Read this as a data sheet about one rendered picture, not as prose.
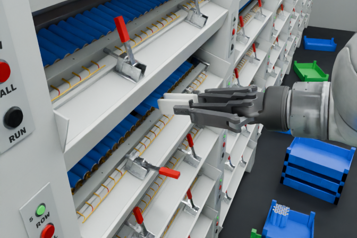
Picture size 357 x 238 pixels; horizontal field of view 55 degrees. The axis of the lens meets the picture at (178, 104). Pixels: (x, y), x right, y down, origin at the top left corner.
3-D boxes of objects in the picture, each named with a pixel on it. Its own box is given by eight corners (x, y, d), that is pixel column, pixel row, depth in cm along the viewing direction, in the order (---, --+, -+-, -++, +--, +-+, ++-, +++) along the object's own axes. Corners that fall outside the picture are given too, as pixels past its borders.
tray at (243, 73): (263, 60, 161) (276, 35, 153) (223, 128, 114) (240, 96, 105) (224, 41, 164) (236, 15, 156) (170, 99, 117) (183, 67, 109)
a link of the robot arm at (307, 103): (327, 98, 47) (283, 96, 50) (326, 152, 51) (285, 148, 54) (331, 71, 54) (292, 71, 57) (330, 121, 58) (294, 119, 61)
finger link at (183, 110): (201, 112, 61) (195, 121, 59) (176, 111, 63) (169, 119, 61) (200, 105, 61) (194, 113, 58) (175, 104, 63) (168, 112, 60)
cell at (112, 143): (87, 130, 64) (117, 147, 63) (82, 135, 63) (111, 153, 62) (89, 123, 63) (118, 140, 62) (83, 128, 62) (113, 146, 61)
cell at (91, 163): (66, 149, 59) (96, 167, 58) (59, 155, 58) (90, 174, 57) (67, 142, 58) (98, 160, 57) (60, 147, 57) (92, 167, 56)
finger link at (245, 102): (255, 118, 58) (253, 122, 57) (193, 118, 63) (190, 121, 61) (253, 98, 57) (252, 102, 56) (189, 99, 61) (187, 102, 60)
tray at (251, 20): (268, 21, 151) (283, -9, 143) (227, 77, 104) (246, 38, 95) (227, 1, 155) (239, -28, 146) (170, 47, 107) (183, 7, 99)
